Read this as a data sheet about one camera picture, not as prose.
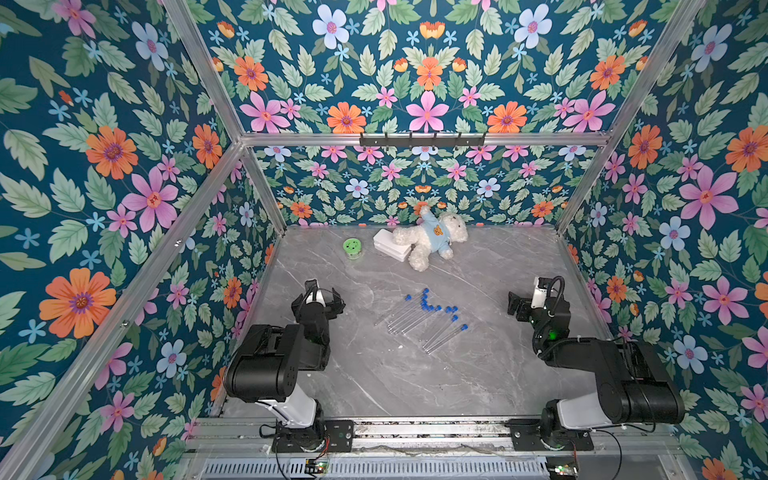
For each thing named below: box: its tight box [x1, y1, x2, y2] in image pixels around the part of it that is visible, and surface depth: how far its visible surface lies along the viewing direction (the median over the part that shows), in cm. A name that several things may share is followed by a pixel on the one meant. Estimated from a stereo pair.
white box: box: [373, 228, 412, 263], surface depth 111 cm
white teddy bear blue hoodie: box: [393, 205, 469, 272], surface depth 110 cm
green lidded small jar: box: [343, 238, 363, 260], surface depth 110 cm
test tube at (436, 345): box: [425, 324, 469, 355], surface depth 92 cm
